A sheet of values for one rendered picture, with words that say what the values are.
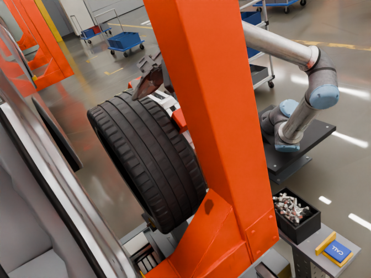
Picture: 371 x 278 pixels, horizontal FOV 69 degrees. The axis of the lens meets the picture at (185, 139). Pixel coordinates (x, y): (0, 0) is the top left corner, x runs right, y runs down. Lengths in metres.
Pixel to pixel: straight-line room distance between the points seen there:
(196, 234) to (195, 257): 0.08
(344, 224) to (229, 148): 1.30
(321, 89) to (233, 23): 0.71
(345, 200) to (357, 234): 0.25
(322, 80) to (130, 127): 0.84
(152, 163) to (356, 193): 1.51
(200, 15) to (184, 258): 0.80
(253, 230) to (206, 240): 0.18
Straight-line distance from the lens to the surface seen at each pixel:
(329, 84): 1.32
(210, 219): 0.99
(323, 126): 2.18
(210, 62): 0.66
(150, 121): 1.02
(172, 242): 1.73
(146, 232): 1.97
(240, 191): 0.90
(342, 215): 2.01
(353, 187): 2.17
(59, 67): 4.82
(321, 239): 1.36
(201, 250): 1.01
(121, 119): 1.04
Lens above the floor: 1.58
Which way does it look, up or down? 33 degrees down
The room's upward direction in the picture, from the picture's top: 20 degrees counter-clockwise
